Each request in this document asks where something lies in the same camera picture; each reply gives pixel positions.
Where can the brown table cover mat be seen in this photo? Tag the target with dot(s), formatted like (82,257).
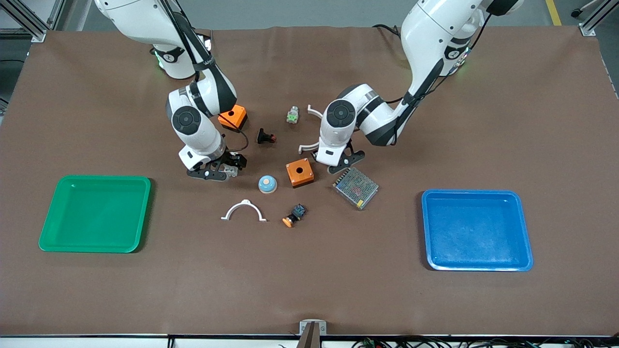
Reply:
(338,280)

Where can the orange cap push button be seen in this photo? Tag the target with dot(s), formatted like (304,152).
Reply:
(297,212)

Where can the aluminium frame profile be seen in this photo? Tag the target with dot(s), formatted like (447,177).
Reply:
(34,26)
(587,29)

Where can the grey metal edge bracket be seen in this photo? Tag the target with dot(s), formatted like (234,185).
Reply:
(323,327)

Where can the metal mesh power supply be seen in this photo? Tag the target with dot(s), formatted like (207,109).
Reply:
(355,187)

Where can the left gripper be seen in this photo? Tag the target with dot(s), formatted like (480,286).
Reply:
(313,154)

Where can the black red-tipped knob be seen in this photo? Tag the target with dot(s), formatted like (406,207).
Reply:
(263,137)

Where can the green plastic tray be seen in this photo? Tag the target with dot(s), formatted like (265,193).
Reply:
(96,217)

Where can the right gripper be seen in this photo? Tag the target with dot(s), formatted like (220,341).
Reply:
(235,160)

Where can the small green white connector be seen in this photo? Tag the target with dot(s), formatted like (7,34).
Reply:
(292,116)

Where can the blue round bell button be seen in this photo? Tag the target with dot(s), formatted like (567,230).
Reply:
(267,185)

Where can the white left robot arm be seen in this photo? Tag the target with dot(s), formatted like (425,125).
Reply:
(430,34)

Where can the orange button box black base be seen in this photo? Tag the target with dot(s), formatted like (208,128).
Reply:
(233,119)
(302,180)

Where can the white plastic pipe clamp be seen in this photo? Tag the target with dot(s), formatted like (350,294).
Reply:
(309,146)
(245,202)

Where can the dark brown post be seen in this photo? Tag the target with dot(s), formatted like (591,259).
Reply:
(309,338)

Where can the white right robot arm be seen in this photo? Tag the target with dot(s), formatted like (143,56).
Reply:
(145,19)

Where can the blue plastic tray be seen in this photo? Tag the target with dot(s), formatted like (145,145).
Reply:
(476,232)

